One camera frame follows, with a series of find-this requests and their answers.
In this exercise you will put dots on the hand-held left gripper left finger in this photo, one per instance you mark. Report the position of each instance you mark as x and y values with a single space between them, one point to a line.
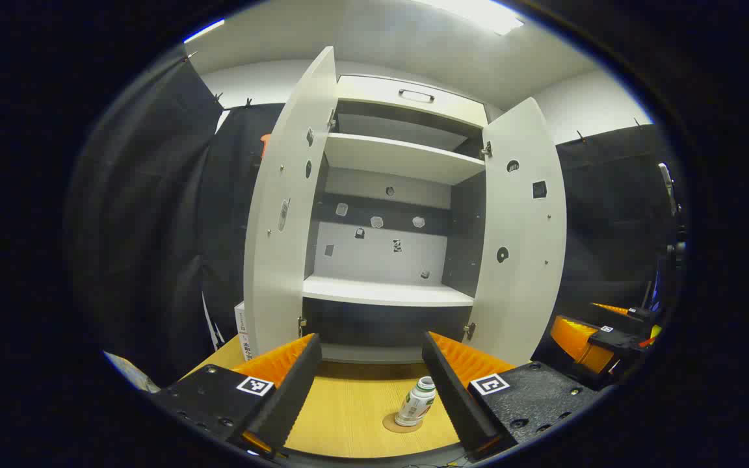
290 396

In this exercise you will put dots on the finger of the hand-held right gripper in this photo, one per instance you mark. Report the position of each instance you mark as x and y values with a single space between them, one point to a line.
641 315
621 341

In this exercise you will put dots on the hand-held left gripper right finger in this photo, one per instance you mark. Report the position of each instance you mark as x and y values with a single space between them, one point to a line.
452 396

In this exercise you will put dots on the white plastic bottle green label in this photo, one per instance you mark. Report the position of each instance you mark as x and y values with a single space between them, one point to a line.
415 403

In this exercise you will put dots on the metal door hinge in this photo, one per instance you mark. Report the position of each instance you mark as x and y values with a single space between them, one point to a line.
333 119
469 331
486 150
302 326

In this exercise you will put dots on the round cork coaster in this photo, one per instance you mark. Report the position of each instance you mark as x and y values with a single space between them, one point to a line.
389 426

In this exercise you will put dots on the white book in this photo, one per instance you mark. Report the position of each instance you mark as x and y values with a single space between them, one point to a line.
244 331

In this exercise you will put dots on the silver device on dark stand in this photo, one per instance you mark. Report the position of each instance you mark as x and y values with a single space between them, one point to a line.
668 188

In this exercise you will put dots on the white cabinet with dark interior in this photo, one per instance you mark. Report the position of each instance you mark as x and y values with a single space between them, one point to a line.
381 159

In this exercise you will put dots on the white cabinet drawer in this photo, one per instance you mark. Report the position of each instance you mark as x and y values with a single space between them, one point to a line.
374 91

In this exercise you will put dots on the ceiling light panel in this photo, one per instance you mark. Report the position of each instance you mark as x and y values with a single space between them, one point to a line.
478 13

